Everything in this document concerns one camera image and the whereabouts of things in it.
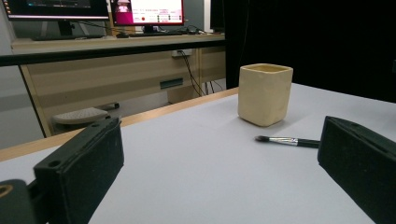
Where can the white power socket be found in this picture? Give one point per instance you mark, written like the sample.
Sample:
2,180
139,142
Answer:
182,53

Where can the black makeup brush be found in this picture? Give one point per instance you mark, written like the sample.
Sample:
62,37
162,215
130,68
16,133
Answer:
289,141

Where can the pink-screen computer monitor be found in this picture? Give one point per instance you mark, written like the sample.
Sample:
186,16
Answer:
155,12

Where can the black keyboard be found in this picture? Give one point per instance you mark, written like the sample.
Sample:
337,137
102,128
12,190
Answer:
155,33

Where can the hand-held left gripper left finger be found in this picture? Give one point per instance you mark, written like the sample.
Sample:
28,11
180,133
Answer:
84,168

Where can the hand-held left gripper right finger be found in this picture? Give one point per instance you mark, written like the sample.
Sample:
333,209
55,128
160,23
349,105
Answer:
358,161

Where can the cream square ceramic cup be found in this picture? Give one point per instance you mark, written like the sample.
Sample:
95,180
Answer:
264,96

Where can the black curtain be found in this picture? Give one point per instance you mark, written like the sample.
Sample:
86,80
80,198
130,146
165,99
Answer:
311,37

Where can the black computer mouse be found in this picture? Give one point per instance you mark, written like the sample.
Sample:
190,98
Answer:
122,35

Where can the beige office desk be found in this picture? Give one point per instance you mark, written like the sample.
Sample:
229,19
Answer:
93,77

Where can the dark-screen computer monitor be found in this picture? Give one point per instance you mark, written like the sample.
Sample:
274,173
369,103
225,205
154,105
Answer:
56,7

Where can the grey footrest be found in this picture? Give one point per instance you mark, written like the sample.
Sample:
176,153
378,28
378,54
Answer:
79,115

